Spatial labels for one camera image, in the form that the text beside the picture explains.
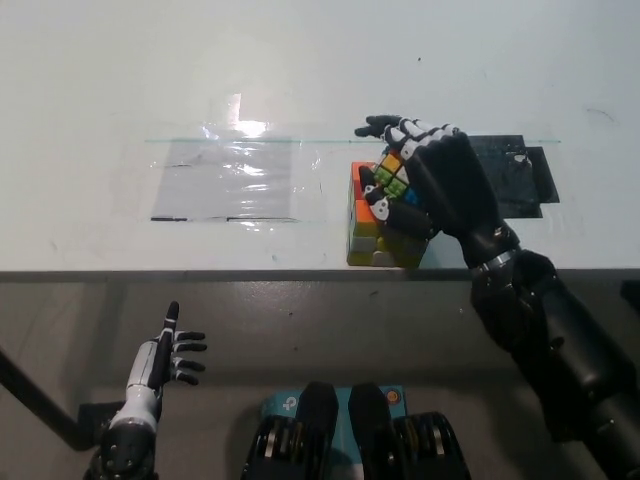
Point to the big orange red puzzle cube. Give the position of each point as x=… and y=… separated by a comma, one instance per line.
x=362, y=220

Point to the black tape patch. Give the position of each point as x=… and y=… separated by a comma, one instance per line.
x=515, y=185

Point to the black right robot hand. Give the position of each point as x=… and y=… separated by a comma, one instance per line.
x=455, y=190

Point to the black table foot plate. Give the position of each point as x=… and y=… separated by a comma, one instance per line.
x=92, y=415

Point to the small studded multicolour puzzle cube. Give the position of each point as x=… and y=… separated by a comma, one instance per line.
x=392, y=172

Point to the clear plastic sheet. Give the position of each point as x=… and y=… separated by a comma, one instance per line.
x=225, y=177

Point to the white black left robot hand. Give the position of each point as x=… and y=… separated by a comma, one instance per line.
x=149, y=365

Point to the black slanted table leg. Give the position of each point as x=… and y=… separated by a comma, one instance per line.
x=30, y=397

